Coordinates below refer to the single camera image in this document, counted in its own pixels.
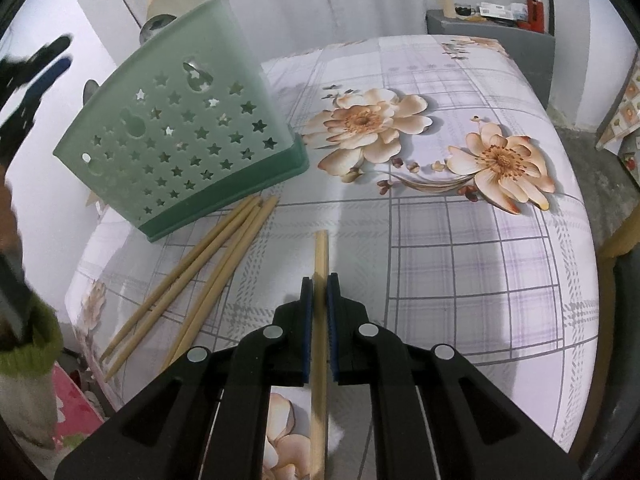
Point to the grey cabinet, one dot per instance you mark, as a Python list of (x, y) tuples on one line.
[(515, 55)]

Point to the green star-cutout utensil holder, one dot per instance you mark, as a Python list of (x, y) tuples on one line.
[(200, 125)]

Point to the beige candle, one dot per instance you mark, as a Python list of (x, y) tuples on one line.
[(446, 2)]

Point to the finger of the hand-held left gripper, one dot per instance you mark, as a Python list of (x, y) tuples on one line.
[(50, 52), (50, 77)]

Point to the white curtain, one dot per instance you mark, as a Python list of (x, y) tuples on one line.
[(325, 0)]

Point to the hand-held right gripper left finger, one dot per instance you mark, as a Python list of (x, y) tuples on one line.
[(309, 330)]

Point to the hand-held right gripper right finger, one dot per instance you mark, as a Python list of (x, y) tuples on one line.
[(332, 330)]

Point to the patterned tablecloth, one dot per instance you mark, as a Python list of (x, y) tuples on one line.
[(622, 110)]

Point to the yellow wooden chair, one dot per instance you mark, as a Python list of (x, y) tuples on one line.
[(622, 235)]

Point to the red lighter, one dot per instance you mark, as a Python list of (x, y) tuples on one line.
[(535, 12)]

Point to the white carton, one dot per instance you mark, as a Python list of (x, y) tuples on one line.
[(500, 12)]

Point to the pink floral blanket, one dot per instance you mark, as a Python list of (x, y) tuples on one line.
[(75, 410)]

